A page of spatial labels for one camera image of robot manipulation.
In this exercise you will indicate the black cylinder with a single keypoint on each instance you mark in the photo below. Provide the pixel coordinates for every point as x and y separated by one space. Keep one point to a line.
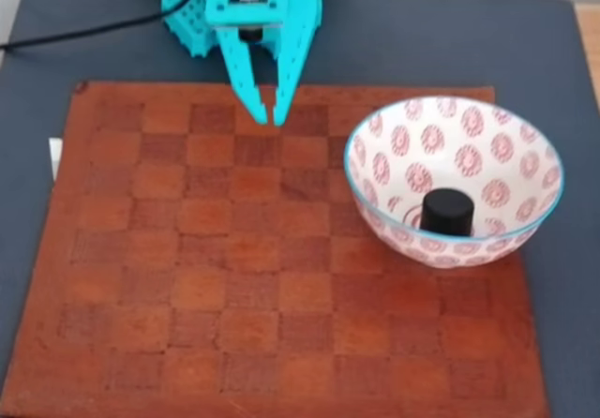
447 214

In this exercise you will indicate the white bowl with red pattern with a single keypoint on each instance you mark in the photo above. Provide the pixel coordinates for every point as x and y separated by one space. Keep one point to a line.
469 165

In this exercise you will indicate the white paper piece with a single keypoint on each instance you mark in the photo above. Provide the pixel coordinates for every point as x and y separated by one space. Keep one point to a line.
55 155

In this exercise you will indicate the brown leather chessboard mat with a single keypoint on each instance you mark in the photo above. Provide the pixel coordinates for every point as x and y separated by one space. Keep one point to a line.
281 305

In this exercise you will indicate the turquoise camera board mount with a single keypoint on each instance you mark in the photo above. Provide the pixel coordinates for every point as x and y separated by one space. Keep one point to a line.
234 15

